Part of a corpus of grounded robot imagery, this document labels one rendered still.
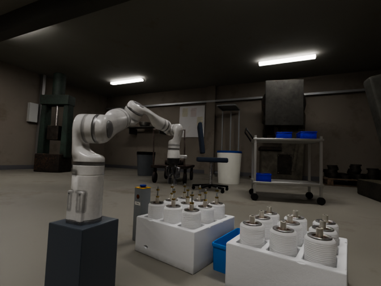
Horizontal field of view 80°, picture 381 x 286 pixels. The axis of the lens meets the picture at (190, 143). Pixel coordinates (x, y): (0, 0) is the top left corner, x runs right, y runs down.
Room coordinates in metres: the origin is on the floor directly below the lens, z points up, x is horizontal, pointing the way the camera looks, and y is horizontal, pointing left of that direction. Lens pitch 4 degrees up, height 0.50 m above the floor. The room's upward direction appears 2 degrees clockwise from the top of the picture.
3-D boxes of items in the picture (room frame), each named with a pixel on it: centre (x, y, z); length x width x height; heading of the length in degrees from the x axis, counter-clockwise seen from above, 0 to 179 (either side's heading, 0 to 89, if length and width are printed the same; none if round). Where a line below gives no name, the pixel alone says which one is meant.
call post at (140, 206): (1.41, 0.28, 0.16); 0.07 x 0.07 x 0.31; 53
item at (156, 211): (1.27, 0.17, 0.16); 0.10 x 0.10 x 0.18
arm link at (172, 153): (1.37, 0.08, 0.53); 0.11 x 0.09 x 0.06; 124
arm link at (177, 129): (1.36, 0.09, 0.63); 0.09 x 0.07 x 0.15; 53
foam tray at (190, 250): (1.29, 0.00, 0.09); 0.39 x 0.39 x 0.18; 53
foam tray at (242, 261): (0.96, -0.42, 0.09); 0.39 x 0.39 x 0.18; 55
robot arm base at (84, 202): (0.72, 0.31, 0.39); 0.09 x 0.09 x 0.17; 65
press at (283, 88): (5.93, -2.25, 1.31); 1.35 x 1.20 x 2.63; 65
